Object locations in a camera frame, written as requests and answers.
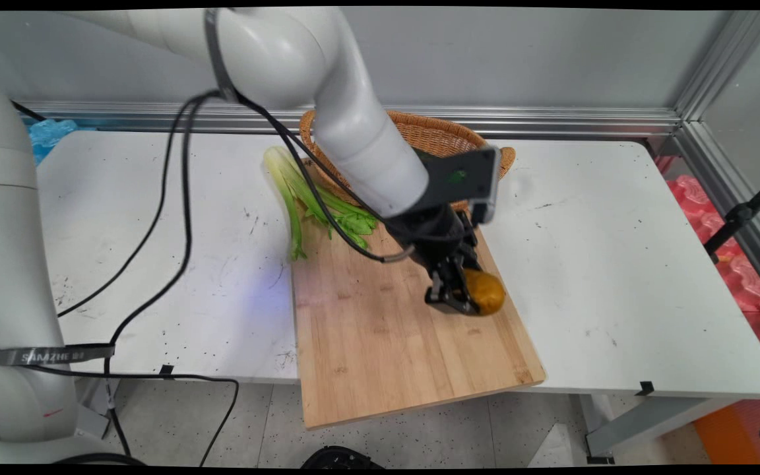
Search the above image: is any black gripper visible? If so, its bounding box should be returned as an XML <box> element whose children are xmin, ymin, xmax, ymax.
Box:
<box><xmin>385</xmin><ymin>203</ymin><xmax>488</xmax><ymax>317</ymax></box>

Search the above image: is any yellow bell pepper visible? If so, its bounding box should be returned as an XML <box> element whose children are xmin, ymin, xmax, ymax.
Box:
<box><xmin>462</xmin><ymin>267</ymin><xmax>507</xmax><ymax>317</ymax></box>

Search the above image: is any wooden cutting board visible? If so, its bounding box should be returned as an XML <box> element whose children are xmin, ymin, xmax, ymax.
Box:
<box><xmin>291</xmin><ymin>158</ymin><xmax>547</xmax><ymax>431</ymax></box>

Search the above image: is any woven wicker basket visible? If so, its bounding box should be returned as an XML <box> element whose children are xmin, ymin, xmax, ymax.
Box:
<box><xmin>300</xmin><ymin>109</ymin><xmax>517</xmax><ymax>213</ymax></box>

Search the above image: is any green celery bunch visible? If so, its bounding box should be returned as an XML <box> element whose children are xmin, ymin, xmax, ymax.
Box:
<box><xmin>263</xmin><ymin>146</ymin><xmax>379</xmax><ymax>262</ymax></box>

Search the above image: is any black round object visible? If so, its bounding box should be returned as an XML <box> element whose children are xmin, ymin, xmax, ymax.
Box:
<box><xmin>301</xmin><ymin>445</ymin><xmax>385</xmax><ymax>470</ymax></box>

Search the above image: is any grey metal table leg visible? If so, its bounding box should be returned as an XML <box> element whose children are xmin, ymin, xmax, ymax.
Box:
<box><xmin>578</xmin><ymin>393</ymin><xmax>740</xmax><ymax>464</ymax></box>

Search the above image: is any pink plastic bubble wrap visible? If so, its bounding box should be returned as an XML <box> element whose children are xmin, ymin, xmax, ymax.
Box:
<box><xmin>656</xmin><ymin>155</ymin><xmax>760</xmax><ymax>370</ymax></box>

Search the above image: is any black tripod stand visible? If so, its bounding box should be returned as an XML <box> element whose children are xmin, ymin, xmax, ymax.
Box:
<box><xmin>703</xmin><ymin>170</ymin><xmax>760</xmax><ymax>265</ymax></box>

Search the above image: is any blue plastic bubble wrap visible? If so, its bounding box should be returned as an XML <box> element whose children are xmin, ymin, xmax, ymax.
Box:
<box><xmin>26</xmin><ymin>118</ymin><xmax>79</xmax><ymax>167</ymax></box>

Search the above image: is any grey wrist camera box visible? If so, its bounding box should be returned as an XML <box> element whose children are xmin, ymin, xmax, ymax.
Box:
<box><xmin>412</xmin><ymin>146</ymin><xmax>503</xmax><ymax>226</ymax></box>

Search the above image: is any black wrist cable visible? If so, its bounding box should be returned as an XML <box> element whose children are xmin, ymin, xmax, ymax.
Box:
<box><xmin>234</xmin><ymin>92</ymin><xmax>416</xmax><ymax>264</ymax></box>

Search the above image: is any horizontal aluminium frame rail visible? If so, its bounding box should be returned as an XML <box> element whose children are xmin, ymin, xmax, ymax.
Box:
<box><xmin>14</xmin><ymin>100</ymin><xmax>682</xmax><ymax>139</ymax></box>

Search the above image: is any black cable looping to floor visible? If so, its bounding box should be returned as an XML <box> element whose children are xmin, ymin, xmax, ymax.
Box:
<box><xmin>11</xmin><ymin>365</ymin><xmax>241</xmax><ymax>467</ymax></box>

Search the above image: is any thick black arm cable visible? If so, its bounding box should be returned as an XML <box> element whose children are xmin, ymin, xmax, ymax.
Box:
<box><xmin>102</xmin><ymin>91</ymin><xmax>222</xmax><ymax>459</ymax></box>

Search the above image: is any slanted aluminium frame rail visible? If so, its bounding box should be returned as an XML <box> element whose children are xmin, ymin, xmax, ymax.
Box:
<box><xmin>674</xmin><ymin>121</ymin><xmax>760</xmax><ymax>307</ymax></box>

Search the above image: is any dark strap on arm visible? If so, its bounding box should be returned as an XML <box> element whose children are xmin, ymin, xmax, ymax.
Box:
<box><xmin>203</xmin><ymin>8</ymin><xmax>241</xmax><ymax>104</ymax></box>

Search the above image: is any upright aluminium frame post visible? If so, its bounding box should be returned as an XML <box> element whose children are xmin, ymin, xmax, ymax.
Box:
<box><xmin>674</xmin><ymin>10</ymin><xmax>760</xmax><ymax>123</ymax></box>

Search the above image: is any grey velcro strap with print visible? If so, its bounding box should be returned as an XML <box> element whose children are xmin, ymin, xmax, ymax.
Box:
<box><xmin>0</xmin><ymin>342</ymin><xmax>117</xmax><ymax>368</ymax></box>

